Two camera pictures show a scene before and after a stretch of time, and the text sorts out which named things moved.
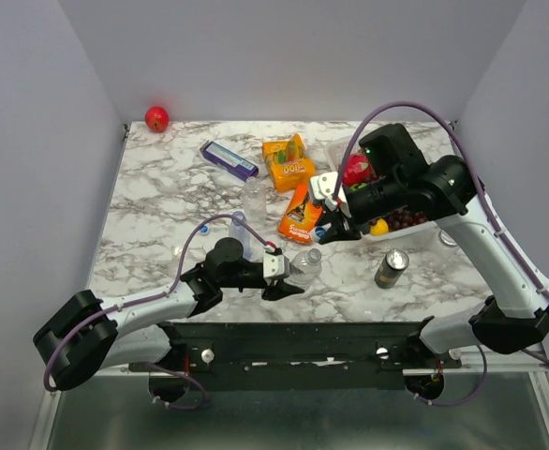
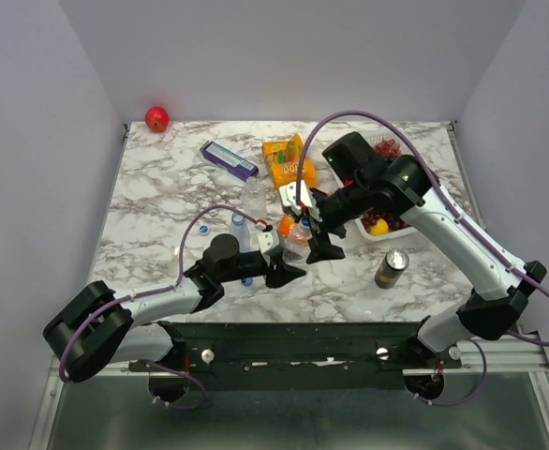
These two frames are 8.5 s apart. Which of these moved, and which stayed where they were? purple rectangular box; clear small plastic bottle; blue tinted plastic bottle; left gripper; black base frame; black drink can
Moved: clear small plastic bottle; left gripper
Stayed: blue tinted plastic bottle; black drink can; purple rectangular box; black base frame
